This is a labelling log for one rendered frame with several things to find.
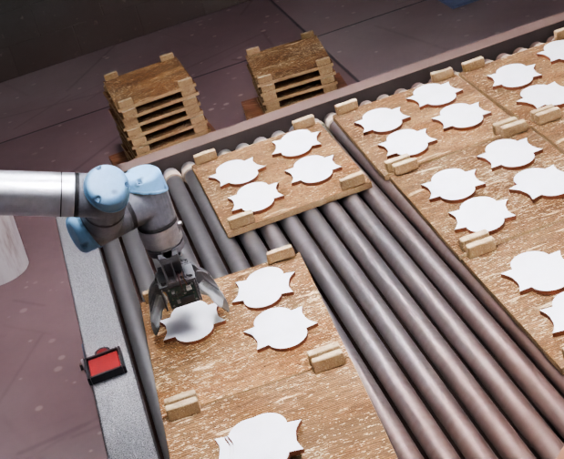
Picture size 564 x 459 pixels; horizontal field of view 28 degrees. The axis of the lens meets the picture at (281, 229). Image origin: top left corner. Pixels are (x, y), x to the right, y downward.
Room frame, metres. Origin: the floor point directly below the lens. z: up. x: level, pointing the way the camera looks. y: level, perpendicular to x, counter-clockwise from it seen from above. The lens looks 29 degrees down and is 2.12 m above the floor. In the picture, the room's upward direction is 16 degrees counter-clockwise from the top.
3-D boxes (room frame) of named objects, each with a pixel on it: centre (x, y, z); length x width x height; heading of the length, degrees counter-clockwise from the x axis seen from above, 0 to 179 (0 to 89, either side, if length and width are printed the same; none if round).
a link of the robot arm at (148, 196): (1.85, 0.22, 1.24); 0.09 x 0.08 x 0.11; 115
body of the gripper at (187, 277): (1.85, 0.22, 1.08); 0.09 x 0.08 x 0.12; 4
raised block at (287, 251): (2.03, 0.02, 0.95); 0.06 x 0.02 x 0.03; 94
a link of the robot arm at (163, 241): (1.86, 0.21, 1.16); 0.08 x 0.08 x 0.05
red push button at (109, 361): (1.85, 0.40, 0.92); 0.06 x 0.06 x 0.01; 8
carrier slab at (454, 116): (2.50, -0.41, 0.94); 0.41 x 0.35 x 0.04; 7
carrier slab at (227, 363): (1.83, 0.14, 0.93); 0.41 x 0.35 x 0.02; 4
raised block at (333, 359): (1.62, -0.02, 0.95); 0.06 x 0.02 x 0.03; 94
